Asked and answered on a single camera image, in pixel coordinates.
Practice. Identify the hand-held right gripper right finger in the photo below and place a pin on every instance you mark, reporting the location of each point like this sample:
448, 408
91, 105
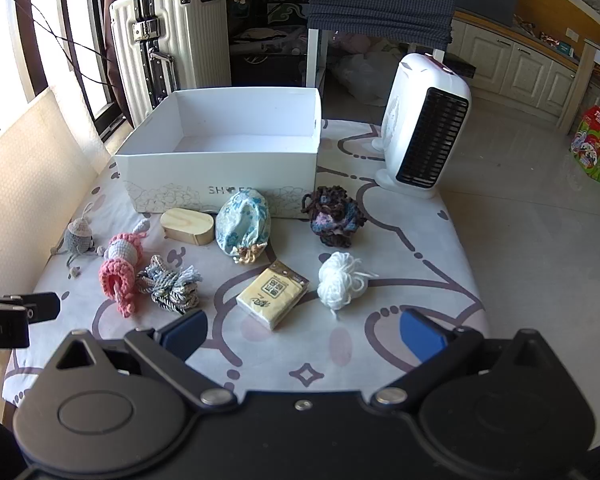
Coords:
422, 337

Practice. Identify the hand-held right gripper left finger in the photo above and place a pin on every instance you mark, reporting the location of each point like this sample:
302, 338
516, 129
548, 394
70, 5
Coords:
182, 334

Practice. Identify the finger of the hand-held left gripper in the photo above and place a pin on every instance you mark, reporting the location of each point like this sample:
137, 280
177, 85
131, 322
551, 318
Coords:
40, 306

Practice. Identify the grey crochet doll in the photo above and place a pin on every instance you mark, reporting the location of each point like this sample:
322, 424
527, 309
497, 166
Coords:
80, 237

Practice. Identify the pink crochet doll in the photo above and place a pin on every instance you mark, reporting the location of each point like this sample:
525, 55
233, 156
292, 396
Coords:
122, 267

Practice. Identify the yellow tissue packet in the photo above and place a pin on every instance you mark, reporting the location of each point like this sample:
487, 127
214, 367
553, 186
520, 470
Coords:
270, 295

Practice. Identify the white yarn ball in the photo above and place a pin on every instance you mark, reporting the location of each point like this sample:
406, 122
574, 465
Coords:
337, 280

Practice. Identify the oval wooden block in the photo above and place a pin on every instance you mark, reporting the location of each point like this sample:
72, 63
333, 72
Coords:
190, 226

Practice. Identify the dark crochet yarn piece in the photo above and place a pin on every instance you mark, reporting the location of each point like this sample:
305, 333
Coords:
334, 217

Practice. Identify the white shoe box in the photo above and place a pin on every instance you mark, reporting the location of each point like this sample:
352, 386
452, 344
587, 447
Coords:
220, 180

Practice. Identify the white electric heater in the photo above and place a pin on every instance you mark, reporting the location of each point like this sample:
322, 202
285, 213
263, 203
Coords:
405, 120

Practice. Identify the colourful toy box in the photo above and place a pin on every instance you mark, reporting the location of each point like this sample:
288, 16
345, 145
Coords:
597, 145

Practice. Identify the clear plastic bag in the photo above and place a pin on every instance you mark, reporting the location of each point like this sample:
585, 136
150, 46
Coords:
365, 77

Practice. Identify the cream cabinets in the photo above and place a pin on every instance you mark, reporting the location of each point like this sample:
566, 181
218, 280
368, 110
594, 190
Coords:
520, 70

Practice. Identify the white ribbed suitcase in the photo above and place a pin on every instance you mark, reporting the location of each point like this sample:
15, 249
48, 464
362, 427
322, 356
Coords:
190, 45

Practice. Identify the light wooden desk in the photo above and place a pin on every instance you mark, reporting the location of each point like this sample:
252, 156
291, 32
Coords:
587, 65

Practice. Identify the navy knitted blanket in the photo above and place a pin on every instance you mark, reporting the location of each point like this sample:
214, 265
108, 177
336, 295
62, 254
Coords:
380, 0

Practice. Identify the white table frame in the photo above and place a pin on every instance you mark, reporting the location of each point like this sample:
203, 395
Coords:
316, 60

